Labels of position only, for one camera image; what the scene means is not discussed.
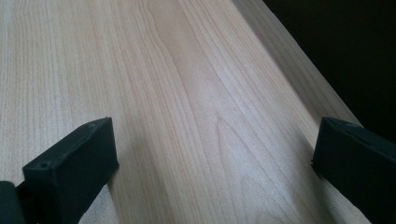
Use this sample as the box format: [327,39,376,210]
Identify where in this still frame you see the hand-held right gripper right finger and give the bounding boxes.
[311,117,396,224]

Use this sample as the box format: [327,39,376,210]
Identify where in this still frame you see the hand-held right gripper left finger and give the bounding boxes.
[16,117,120,224]

